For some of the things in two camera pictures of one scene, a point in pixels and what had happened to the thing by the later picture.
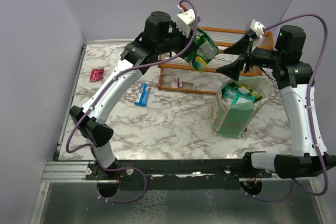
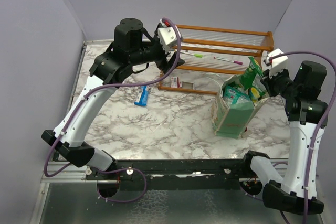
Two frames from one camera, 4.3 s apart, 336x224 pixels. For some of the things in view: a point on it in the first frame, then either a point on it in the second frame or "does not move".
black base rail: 178,174 does not move
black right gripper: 246,52 -> 270,81
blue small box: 143,96 does not move
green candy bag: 205,49 -> 252,76
